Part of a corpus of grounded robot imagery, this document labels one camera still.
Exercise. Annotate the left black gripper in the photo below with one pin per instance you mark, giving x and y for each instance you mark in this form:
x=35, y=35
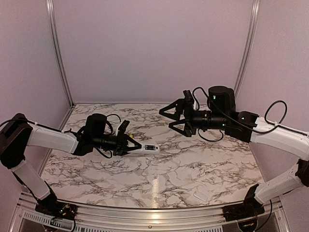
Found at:
x=122, y=141

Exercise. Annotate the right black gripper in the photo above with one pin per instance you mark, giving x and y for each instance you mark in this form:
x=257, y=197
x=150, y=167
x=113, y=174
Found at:
x=180, y=103

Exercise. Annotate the white remote control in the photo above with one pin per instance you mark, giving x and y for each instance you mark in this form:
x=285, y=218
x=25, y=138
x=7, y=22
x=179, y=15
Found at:
x=146, y=149

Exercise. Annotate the white battery compartment cover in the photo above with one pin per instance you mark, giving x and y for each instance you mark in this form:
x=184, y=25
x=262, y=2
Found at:
x=200, y=196

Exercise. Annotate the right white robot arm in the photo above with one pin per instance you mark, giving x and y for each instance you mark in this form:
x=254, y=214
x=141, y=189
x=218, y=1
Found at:
x=248, y=127

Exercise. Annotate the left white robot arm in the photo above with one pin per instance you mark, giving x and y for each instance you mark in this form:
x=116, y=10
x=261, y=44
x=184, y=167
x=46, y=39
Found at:
x=19, y=133

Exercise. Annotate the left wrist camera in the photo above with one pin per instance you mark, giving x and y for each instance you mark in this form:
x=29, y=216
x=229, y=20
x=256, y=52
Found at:
x=121, y=128

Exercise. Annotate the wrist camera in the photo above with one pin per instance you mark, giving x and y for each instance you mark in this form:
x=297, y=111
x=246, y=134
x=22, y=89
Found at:
x=190, y=98
x=121, y=128

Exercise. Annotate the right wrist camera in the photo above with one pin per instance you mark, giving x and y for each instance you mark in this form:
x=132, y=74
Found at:
x=190, y=98

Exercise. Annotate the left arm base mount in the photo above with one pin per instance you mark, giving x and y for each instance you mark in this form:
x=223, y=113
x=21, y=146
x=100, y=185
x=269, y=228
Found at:
x=51, y=206

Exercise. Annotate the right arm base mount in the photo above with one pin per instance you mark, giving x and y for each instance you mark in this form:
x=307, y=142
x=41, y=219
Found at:
x=250, y=207

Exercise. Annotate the right aluminium corner post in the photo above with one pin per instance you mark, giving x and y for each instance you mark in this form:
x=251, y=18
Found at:
x=248, y=46

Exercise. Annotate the aluminium corner post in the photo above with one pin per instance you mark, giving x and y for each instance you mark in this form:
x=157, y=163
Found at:
x=60, y=64
x=248, y=46

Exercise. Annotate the front aluminium rail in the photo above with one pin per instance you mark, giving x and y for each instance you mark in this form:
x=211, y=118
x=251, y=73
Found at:
x=92, y=218

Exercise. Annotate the left aluminium corner post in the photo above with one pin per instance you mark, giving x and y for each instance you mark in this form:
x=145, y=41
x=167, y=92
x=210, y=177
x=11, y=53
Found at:
x=60, y=64

